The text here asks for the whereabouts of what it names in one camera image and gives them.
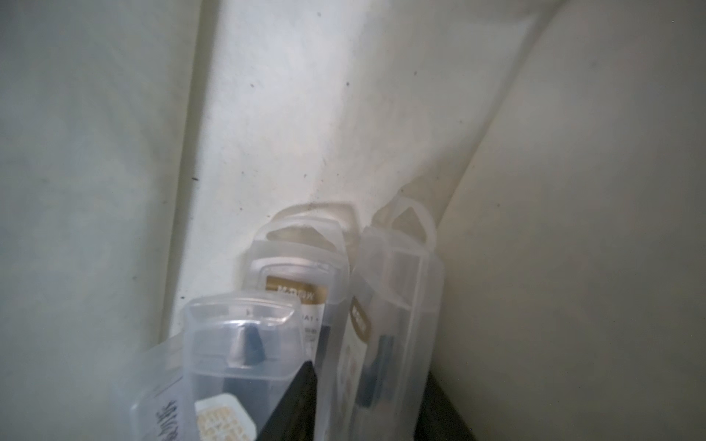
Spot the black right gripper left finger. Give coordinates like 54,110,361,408
256,361,317,441

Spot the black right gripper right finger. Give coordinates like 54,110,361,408
414,373,476,441

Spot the cream canvas tote bag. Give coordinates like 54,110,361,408
1,1,705,440

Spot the clear compass case front left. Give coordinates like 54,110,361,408
109,290,309,440

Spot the clear compass case lower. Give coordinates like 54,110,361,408
314,196,445,440

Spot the clear compass case gold label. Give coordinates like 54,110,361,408
243,215,349,379

